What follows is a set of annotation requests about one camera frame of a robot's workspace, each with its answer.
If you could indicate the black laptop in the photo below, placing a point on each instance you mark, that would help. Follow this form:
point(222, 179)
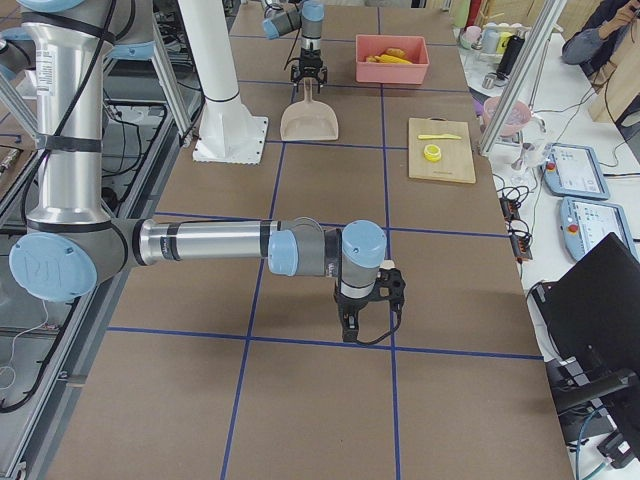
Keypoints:
point(592, 312)

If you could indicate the aluminium frame post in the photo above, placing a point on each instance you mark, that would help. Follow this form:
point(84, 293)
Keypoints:
point(533, 45)

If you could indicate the brown toy potato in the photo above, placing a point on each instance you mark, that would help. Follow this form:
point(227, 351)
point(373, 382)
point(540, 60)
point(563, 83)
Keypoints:
point(396, 52)

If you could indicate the yellow toy corn cob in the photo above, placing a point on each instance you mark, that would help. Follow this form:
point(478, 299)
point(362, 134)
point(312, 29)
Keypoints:
point(388, 59)

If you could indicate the wooden cutting board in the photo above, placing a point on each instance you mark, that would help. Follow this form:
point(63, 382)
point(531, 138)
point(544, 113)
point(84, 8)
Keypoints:
point(456, 164)

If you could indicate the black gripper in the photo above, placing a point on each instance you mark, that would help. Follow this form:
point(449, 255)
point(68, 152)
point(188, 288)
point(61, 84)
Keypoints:
point(353, 308)
point(309, 56)

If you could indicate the pink bowl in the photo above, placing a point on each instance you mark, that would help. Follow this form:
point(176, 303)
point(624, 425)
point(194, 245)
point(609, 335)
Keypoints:
point(518, 117)

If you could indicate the lower blue teach pendant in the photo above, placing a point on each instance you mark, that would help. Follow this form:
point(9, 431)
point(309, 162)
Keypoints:
point(585, 223)

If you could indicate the pink plastic bin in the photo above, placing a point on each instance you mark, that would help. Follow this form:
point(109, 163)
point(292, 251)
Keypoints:
point(373, 45)

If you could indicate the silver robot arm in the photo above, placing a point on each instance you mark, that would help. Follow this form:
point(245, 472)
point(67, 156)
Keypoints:
point(73, 244)
point(305, 19)

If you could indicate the beige plastic dustpan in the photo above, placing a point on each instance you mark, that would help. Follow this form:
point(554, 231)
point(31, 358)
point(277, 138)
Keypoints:
point(309, 120)

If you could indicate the yellow plastic knife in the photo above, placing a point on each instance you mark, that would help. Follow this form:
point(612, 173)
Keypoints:
point(442, 136)

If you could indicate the upper blue teach pendant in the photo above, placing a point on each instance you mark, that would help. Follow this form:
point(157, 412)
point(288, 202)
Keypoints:
point(574, 170)

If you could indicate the yellow lemon slices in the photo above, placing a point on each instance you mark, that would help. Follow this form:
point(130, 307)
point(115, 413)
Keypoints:
point(432, 153)

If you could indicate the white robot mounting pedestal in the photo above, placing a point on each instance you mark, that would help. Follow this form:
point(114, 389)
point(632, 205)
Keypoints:
point(228, 132)

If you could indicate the black bottle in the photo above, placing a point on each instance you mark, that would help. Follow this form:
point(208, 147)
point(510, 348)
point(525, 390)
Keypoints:
point(506, 65)

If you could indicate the seated person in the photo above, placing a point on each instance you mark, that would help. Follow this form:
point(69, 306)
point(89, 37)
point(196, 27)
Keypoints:
point(607, 51)

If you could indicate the blue teach pendant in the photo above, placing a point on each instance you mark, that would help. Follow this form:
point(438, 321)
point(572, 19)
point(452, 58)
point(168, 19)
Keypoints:
point(585, 223)
point(574, 170)

